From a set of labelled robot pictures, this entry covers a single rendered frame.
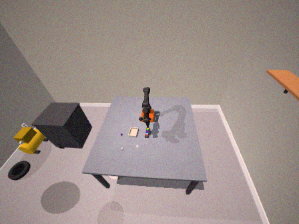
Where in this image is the beige open tray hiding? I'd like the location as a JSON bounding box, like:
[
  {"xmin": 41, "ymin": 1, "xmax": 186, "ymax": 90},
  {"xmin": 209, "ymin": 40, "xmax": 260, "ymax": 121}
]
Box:
[{"xmin": 128, "ymin": 127, "xmax": 138, "ymax": 137}]

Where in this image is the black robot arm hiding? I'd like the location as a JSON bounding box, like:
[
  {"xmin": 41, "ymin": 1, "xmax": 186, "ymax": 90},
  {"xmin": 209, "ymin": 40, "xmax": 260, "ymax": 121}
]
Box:
[{"xmin": 139, "ymin": 87, "xmax": 152, "ymax": 121}]

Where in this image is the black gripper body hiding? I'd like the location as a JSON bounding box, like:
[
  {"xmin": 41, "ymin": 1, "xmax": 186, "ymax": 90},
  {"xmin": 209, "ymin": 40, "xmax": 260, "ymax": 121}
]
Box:
[{"xmin": 143, "ymin": 113, "xmax": 151, "ymax": 122}]

